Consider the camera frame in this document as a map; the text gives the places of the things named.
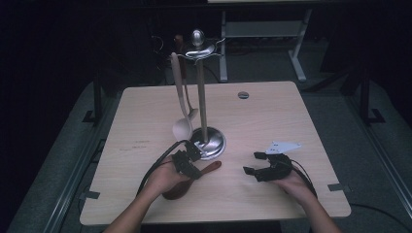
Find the brown wooden spoon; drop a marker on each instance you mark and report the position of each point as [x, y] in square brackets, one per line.
[176, 192]

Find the grey metal floor rail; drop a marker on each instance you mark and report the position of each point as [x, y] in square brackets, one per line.
[77, 181]
[382, 155]

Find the person's left hand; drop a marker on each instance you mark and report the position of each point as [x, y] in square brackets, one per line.
[163, 179]

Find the white metal table frame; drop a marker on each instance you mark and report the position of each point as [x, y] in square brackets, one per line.
[264, 29]

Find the person's right hand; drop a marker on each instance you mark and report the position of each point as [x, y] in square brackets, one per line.
[298, 189]

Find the beige ladle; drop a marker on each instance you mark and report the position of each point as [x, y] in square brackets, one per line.
[182, 129]

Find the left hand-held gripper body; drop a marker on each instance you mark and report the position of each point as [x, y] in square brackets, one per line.
[182, 161]

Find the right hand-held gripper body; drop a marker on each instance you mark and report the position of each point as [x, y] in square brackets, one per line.
[278, 168]

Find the steel utensil rack stand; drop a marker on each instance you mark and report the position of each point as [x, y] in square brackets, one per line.
[212, 142]

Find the grey tape piece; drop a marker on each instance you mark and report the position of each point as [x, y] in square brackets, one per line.
[90, 195]
[338, 187]

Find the black metal stand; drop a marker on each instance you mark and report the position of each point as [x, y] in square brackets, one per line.
[97, 103]
[364, 97]

